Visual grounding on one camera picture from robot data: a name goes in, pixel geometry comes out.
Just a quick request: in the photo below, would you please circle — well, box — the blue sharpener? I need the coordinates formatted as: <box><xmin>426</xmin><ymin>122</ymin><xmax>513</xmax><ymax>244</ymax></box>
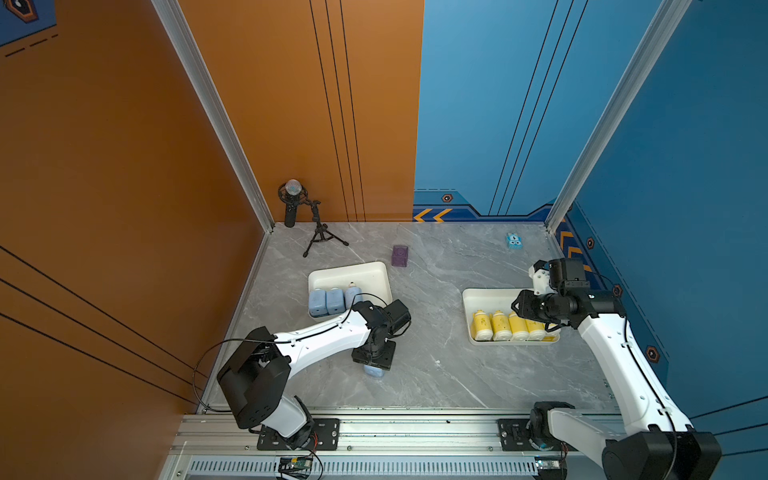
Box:
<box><xmin>344</xmin><ymin>282</ymin><xmax>363</xmax><ymax>309</ymax></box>
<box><xmin>326</xmin><ymin>288</ymin><xmax>346</xmax><ymax>315</ymax></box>
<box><xmin>363</xmin><ymin>365</ymin><xmax>385</xmax><ymax>378</ymax></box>
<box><xmin>308</xmin><ymin>289</ymin><xmax>328</xmax><ymax>318</ymax></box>

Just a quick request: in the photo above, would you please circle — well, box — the white storage tray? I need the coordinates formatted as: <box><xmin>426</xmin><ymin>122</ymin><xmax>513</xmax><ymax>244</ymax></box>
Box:
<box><xmin>462</xmin><ymin>288</ymin><xmax>560</xmax><ymax>347</ymax></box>
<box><xmin>308</xmin><ymin>261</ymin><xmax>393</xmax><ymax>319</ymax></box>

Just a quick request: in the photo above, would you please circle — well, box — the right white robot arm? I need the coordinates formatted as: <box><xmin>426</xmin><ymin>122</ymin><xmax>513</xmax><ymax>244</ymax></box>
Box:
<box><xmin>511</xmin><ymin>290</ymin><xmax>722</xmax><ymax>479</ymax></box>

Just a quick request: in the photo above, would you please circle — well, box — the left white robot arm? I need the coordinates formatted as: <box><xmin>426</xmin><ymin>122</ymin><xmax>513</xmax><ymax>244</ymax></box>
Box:
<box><xmin>216</xmin><ymin>300</ymin><xmax>411</xmax><ymax>449</ymax></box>

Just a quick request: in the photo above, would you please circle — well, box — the small teal robot toy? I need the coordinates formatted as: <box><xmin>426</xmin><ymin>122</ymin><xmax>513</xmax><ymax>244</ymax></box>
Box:
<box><xmin>506</xmin><ymin>233</ymin><xmax>523</xmax><ymax>250</ymax></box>

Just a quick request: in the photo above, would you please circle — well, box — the purple cube toy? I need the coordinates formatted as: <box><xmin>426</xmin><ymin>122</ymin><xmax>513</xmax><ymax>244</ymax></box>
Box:
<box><xmin>391</xmin><ymin>245</ymin><xmax>409</xmax><ymax>268</ymax></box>

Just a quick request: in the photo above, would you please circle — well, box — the black mini tripod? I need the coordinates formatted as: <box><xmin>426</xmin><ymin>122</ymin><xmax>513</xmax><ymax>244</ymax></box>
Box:
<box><xmin>302</xmin><ymin>200</ymin><xmax>349</xmax><ymax>258</ymax></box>

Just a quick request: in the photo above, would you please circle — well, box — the left green circuit board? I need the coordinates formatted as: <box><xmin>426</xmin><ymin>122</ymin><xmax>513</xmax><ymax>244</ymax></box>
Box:
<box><xmin>277</xmin><ymin>456</ymin><xmax>314</xmax><ymax>480</ymax></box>

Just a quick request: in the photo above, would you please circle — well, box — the green circuit board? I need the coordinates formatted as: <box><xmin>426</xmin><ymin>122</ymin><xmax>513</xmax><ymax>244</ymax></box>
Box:
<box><xmin>277</xmin><ymin>456</ymin><xmax>314</xmax><ymax>480</ymax></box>
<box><xmin>533</xmin><ymin>458</ymin><xmax>568</xmax><ymax>480</ymax></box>

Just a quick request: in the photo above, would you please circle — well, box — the right green circuit board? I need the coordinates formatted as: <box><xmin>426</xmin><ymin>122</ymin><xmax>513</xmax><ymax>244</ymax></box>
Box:
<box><xmin>533</xmin><ymin>458</ymin><xmax>568</xmax><ymax>480</ymax></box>

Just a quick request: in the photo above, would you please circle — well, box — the black microphone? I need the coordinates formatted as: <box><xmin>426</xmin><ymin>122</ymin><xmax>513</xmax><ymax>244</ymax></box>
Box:
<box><xmin>278</xmin><ymin>179</ymin><xmax>307</xmax><ymax>228</ymax></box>

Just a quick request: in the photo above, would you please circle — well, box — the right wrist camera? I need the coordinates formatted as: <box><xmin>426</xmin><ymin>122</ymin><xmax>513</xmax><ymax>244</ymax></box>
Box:
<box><xmin>529</xmin><ymin>258</ymin><xmax>591</xmax><ymax>296</ymax></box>

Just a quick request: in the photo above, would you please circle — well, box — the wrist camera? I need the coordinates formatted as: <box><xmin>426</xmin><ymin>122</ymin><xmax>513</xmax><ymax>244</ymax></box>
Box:
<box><xmin>529</xmin><ymin>258</ymin><xmax>591</xmax><ymax>296</ymax></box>
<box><xmin>383</xmin><ymin>300</ymin><xmax>412</xmax><ymax>338</ymax></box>

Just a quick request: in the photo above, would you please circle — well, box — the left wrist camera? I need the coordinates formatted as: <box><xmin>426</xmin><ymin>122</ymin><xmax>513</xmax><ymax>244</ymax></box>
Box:
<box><xmin>383</xmin><ymin>300</ymin><xmax>412</xmax><ymax>338</ymax></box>

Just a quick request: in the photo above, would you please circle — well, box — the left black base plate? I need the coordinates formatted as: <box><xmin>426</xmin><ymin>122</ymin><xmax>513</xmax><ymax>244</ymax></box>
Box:
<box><xmin>257</xmin><ymin>417</ymin><xmax>341</xmax><ymax>452</ymax></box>

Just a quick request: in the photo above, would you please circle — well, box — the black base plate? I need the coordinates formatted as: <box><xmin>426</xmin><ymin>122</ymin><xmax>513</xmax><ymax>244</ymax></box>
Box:
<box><xmin>496</xmin><ymin>418</ymin><xmax>562</xmax><ymax>454</ymax></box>
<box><xmin>257</xmin><ymin>417</ymin><xmax>341</xmax><ymax>452</ymax></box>

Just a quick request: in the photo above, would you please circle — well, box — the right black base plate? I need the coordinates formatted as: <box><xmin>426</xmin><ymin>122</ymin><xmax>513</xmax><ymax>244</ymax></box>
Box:
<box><xmin>496</xmin><ymin>418</ymin><xmax>562</xmax><ymax>454</ymax></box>

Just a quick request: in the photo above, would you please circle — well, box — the aluminium rail frame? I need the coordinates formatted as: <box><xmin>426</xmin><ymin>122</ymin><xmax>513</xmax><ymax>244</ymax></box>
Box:
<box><xmin>159</xmin><ymin>409</ymin><xmax>624</xmax><ymax>479</ymax></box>

